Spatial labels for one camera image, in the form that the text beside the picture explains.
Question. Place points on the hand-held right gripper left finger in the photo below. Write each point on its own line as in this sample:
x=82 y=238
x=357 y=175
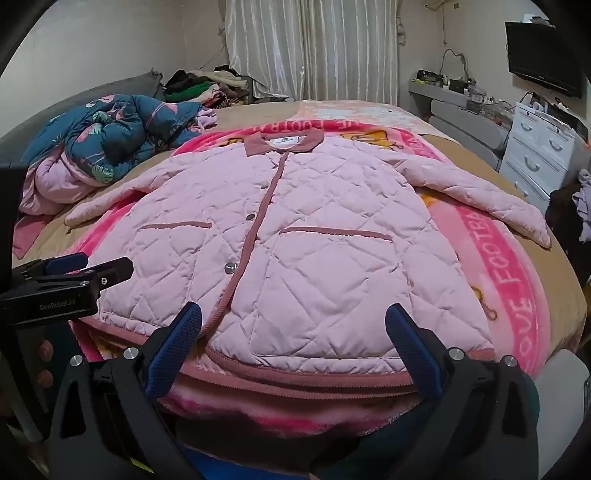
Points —
x=173 y=355

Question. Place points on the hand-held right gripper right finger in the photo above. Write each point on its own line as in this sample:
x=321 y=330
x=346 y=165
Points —
x=413 y=355

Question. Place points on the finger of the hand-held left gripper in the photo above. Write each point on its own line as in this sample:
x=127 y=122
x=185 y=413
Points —
x=64 y=264
x=111 y=272

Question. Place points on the pink quilted jacket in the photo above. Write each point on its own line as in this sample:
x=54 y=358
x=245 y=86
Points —
x=323 y=230

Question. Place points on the dark clothes heap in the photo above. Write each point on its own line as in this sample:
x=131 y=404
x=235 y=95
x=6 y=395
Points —
x=565 y=217

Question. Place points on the pile of clothes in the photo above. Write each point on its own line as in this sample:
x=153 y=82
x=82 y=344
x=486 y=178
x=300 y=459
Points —
x=203 y=85

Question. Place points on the pink printed blanket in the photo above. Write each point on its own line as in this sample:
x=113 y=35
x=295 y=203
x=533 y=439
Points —
x=503 y=277

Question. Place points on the blue floral duvet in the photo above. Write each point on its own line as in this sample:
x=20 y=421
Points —
x=115 y=138

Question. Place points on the grey headboard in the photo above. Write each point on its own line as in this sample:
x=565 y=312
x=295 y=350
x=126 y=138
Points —
x=92 y=90

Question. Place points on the bed with tan sheet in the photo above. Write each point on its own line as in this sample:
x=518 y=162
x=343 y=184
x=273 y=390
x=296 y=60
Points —
x=457 y=152

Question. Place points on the white drawer cabinet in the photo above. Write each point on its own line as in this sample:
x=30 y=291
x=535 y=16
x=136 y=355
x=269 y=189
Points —
x=535 y=147

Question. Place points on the black box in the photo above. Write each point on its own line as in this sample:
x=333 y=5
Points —
x=561 y=115

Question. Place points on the white pleated curtain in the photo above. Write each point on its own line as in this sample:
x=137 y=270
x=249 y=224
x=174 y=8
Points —
x=314 y=46

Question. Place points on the black flat television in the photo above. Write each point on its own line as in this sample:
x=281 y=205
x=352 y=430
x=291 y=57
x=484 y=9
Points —
x=540 y=55

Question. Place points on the grey wall shelf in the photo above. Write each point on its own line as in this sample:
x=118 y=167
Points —
x=461 y=115

